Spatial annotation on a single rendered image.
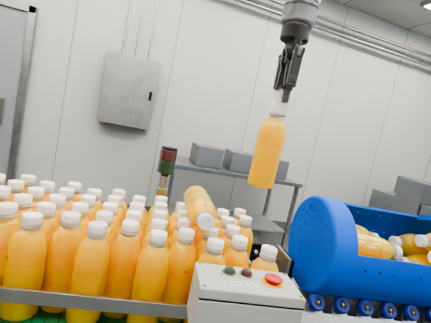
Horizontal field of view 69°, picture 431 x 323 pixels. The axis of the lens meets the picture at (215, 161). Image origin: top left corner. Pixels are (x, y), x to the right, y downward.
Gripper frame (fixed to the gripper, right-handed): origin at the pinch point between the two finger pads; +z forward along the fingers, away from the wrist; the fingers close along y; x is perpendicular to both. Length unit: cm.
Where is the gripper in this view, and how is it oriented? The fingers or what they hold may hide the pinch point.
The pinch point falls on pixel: (279, 103)
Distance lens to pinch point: 88.0
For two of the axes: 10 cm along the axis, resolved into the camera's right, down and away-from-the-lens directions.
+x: -9.7, -1.7, -1.5
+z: -1.9, 9.7, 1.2
